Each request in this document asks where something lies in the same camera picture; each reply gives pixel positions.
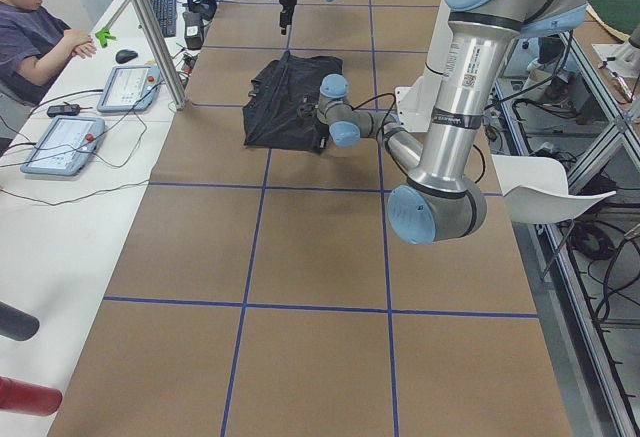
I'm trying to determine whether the black graphic t-shirt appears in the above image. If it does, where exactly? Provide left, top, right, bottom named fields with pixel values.
left=242, top=51, right=342, bottom=154

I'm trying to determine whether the far teach pendant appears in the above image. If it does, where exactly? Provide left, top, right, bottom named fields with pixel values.
left=97, top=65, right=161, bottom=113

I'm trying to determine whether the black computer mouse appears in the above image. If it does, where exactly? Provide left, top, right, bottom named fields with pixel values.
left=115, top=49, right=138, bottom=64

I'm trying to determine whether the black thermos bottle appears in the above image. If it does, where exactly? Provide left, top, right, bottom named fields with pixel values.
left=0, top=302, right=40, bottom=341

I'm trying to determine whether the red bottle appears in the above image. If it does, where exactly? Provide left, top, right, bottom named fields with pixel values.
left=1, top=377, right=63, bottom=417

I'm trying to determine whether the green plastic object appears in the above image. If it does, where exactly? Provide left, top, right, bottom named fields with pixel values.
left=95, top=27, right=117, bottom=48

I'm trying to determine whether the black keyboard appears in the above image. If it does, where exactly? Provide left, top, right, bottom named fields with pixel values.
left=149, top=0, right=177, bottom=37

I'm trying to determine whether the aluminium frame post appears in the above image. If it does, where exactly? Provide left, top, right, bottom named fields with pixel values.
left=131, top=0, right=187, bottom=111

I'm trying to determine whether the white curved shell panel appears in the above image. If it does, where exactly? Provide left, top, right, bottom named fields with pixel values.
left=492, top=155, right=616, bottom=224

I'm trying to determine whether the near teach pendant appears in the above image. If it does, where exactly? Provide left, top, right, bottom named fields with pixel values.
left=20, top=116, right=106, bottom=177

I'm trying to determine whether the teach pendant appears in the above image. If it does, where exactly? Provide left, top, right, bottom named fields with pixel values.
left=20, top=116, right=106, bottom=177
left=97, top=65, right=161, bottom=113

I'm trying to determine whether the seated person in grey shirt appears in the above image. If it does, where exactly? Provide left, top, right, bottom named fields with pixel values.
left=1, top=0, right=97, bottom=105

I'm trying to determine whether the black power adapter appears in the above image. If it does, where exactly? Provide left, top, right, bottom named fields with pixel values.
left=46, top=104, right=81, bottom=118

